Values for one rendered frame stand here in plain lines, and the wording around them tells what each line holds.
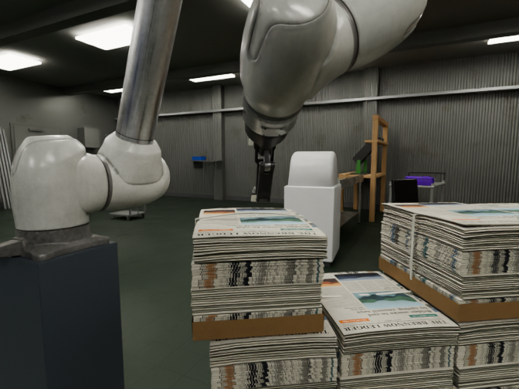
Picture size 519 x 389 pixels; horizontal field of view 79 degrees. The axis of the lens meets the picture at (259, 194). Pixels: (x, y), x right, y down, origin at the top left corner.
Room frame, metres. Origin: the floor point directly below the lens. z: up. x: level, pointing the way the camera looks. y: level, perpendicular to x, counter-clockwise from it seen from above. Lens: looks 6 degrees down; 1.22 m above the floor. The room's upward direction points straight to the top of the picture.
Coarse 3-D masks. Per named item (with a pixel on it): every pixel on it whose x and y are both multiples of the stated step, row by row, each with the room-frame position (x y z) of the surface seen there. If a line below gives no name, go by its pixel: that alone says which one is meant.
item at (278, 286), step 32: (224, 224) 0.74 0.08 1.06; (256, 224) 0.74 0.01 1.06; (288, 224) 0.75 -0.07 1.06; (224, 256) 0.63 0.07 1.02; (256, 256) 0.64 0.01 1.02; (288, 256) 0.65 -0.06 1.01; (320, 256) 0.66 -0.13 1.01; (192, 288) 0.63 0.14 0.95; (224, 288) 0.64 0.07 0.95; (256, 288) 0.65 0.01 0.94; (288, 288) 0.66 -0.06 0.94; (320, 288) 0.67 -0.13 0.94
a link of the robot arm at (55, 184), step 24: (24, 144) 0.72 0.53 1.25; (48, 144) 0.72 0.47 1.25; (72, 144) 0.76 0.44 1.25; (24, 168) 0.70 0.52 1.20; (48, 168) 0.70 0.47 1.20; (72, 168) 0.74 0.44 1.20; (96, 168) 0.79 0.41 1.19; (24, 192) 0.69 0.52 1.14; (48, 192) 0.70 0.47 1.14; (72, 192) 0.73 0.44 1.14; (96, 192) 0.78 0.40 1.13; (24, 216) 0.69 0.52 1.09; (48, 216) 0.70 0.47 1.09; (72, 216) 0.73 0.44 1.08
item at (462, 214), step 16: (400, 208) 0.97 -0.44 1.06; (416, 208) 0.96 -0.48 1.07; (432, 208) 0.96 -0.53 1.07; (448, 208) 0.96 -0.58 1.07; (464, 208) 0.96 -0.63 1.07; (480, 208) 0.96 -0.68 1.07; (464, 224) 0.72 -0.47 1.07; (480, 224) 0.72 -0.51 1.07; (496, 224) 0.73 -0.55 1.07; (512, 224) 0.73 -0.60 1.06
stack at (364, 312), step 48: (336, 288) 0.92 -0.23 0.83; (384, 288) 0.92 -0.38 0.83; (288, 336) 0.66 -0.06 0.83; (336, 336) 0.67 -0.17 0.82; (384, 336) 0.69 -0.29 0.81; (432, 336) 0.70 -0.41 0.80; (480, 336) 0.72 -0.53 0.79; (240, 384) 0.64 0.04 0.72; (288, 384) 0.66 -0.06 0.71; (336, 384) 0.67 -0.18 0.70; (384, 384) 0.69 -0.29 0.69; (432, 384) 0.70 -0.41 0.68; (480, 384) 0.72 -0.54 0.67
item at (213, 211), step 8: (216, 208) 0.98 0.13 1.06; (224, 208) 0.98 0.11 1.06; (232, 208) 0.98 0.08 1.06; (240, 208) 0.98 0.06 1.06; (248, 208) 0.98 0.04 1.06; (256, 208) 0.99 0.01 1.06; (264, 208) 0.99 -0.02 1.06; (272, 208) 1.00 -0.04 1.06; (280, 208) 1.00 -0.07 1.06; (200, 216) 0.85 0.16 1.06; (224, 216) 0.86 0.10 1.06; (232, 216) 0.86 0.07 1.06
